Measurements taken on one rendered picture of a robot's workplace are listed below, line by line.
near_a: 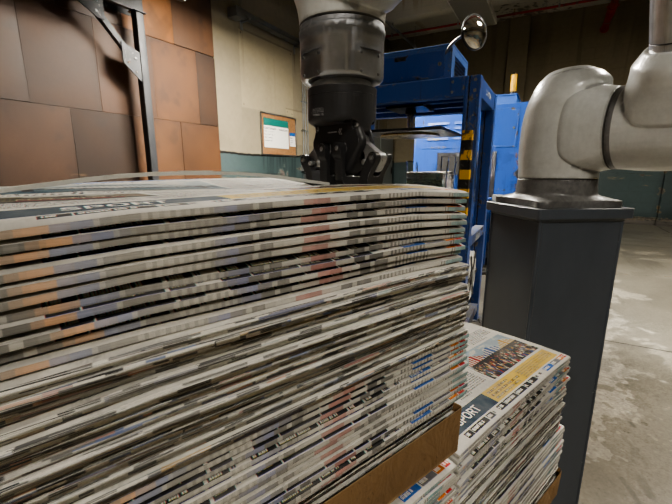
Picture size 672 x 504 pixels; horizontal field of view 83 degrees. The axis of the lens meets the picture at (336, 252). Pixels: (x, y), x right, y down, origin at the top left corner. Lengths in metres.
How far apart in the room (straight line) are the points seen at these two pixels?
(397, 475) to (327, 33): 0.38
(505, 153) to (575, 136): 3.63
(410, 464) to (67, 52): 4.20
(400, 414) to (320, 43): 0.34
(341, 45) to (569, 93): 0.58
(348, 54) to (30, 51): 3.86
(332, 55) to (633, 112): 0.57
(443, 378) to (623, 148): 0.64
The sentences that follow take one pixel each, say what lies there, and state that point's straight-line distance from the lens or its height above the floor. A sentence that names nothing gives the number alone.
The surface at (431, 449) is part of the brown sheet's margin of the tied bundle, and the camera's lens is 0.34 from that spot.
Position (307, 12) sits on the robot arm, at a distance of 0.44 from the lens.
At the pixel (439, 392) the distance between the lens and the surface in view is 0.32.
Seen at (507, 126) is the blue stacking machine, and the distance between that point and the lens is 4.51.
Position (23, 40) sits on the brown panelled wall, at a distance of 4.18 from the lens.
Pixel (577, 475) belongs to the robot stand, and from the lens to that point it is 1.18.
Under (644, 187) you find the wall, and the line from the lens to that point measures 9.76.
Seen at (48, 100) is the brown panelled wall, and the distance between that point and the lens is 4.15.
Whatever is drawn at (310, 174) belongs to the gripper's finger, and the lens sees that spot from 0.46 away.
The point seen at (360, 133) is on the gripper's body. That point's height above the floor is 1.11.
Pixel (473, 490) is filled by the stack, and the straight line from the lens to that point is 0.45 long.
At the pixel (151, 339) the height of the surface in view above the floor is 1.01.
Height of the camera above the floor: 1.08
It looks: 12 degrees down
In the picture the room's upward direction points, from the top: straight up
